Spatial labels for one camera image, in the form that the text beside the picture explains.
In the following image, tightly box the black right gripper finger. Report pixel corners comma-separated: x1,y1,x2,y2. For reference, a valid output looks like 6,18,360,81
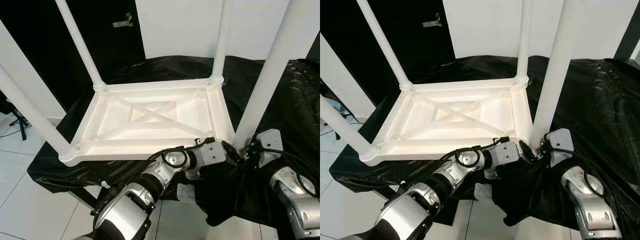
519,140,539,161
221,140,246,162

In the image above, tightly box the black plastic cover sheet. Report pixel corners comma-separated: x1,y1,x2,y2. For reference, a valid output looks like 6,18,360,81
329,54,640,236
27,54,320,226

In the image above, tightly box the black door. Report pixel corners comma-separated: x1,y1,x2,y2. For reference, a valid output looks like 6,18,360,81
320,0,456,106
0,0,146,108

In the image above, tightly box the black tripod stand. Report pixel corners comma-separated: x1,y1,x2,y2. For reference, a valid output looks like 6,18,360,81
10,112,29,141

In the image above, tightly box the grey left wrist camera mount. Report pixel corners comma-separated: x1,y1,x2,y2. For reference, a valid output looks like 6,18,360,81
484,140,520,166
192,140,227,167

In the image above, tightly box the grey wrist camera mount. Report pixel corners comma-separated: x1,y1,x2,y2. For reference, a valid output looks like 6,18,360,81
484,140,520,166
192,140,227,167
545,128,574,165
255,129,283,166

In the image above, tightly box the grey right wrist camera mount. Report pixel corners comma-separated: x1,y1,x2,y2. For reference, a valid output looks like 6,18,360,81
545,128,574,165
255,129,283,166

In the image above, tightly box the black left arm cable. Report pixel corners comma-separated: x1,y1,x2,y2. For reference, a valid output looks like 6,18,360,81
440,136,511,173
142,136,216,173

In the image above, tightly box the black wall pillar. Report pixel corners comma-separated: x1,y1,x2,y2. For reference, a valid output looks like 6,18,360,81
615,30,640,61
307,35,320,61

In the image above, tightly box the silver door handle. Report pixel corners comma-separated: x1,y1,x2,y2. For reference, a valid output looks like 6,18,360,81
421,12,442,28
112,12,133,28

